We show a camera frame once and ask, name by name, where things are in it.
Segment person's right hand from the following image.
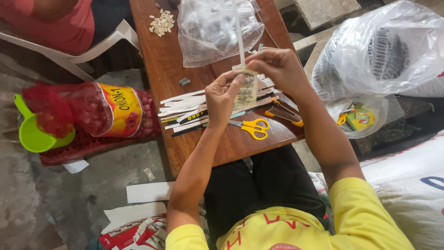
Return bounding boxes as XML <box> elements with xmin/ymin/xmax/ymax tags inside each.
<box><xmin>245</xmin><ymin>47</ymin><xmax>311</xmax><ymax>100</ymax></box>

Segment person's left hand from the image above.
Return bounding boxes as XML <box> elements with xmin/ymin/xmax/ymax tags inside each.
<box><xmin>205</xmin><ymin>71</ymin><xmax>246</xmax><ymax>128</ymax></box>

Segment small clear spice packet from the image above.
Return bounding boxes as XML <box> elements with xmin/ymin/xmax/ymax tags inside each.
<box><xmin>232</xmin><ymin>65</ymin><xmax>259</xmax><ymax>108</ymax></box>

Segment long white paper strip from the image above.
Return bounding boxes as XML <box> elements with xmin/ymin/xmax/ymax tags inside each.
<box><xmin>232</xmin><ymin>0</ymin><xmax>246</xmax><ymax>67</ymax></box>

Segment pile of cut paper strips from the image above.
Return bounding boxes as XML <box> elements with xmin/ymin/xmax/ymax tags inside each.
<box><xmin>158</xmin><ymin>73</ymin><xmax>280</xmax><ymax>137</ymax></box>

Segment metal stapler with orange ends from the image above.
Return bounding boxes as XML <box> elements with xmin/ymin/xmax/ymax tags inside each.
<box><xmin>264</xmin><ymin>99</ymin><xmax>304</xmax><ymax>128</ymax></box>

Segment grey concrete block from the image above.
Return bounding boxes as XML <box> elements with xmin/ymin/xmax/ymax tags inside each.
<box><xmin>294</xmin><ymin>0</ymin><xmax>362</xmax><ymax>31</ymax></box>

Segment clear plastic bag of packets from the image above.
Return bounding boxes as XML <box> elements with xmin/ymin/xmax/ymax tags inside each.
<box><xmin>177</xmin><ymin>0</ymin><xmax>265</xmax><ymax>69</ymax></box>

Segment small clear bag of supplies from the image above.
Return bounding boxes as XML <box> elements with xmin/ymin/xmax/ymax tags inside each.
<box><xmin>325</xmin><ymin>95</ymin><xmax>390</xmax><ymax>140</ymax></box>

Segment person's black shorts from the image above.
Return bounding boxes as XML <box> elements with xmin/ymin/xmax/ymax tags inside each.
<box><xmin>203</xmin><ymin>144</ymin><xmax>329</xmax><ymax>241</ymax></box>

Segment large clear bag of packets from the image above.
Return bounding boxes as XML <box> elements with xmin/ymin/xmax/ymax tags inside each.
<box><xmin>311</xmin><ymin>0</ymin><xmax>444</xmax><ymax>102</ymax></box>

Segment pile of pale seeds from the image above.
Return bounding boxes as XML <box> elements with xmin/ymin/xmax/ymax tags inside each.
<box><xmin>149</xmin><ymin>3</ymin><xmax>175</xmax><ymax>38</ymax></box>

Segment white paper sheet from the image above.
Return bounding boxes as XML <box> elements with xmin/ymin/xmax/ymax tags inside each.
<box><xmin>126</xmin><ymin>181</ymin><xmax>175</xmax><ymax>204</ymax></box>

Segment red mesh onion sack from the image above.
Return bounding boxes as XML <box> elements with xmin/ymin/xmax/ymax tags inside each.
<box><xmin>22</xmin><ymin>81</ymin><xmax>161</xmax><ymax>166</ymax></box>

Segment white plastic chair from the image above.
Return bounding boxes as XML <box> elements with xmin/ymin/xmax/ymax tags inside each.
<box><xmin>0</xmin><ymin>19</ymin><xmax>141</xmax><ymax>82</ymax></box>

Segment red and white torn carton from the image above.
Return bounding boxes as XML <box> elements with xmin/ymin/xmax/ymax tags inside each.
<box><xmin>98</xmin><ymin>202</ymin><xmax>168</xmax><ymax>250</ymax></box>

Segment person's yellow shirt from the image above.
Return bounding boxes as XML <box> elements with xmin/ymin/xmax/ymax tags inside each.
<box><xmin>165</xmin><ymin>177</ymin><xmax>416</xmax><ymax>250</ymax></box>

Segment small white paper scrap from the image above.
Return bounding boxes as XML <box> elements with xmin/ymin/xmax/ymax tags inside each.
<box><xmin>62</xmin><ymin>159</ymin><xmax>90</xmax><ymax>174</ymax></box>

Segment white woven sack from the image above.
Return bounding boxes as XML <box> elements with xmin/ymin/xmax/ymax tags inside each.
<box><xmin>309</xmin><ymin>130</ymin><xmax>444</xmax><ymax>250</ymax></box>

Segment green plastic dipper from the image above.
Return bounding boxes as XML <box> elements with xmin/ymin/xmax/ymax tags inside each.
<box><xmin>13</xmin><ymin>93</ymin><xmax>76</xmax><ymax>153</ymax></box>

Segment yellow handled scissors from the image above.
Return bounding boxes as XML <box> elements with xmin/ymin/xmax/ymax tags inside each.
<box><xmin>228</xmin><ymin>118</ymin><xmax>270</xmax><ymax>141</ymax></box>

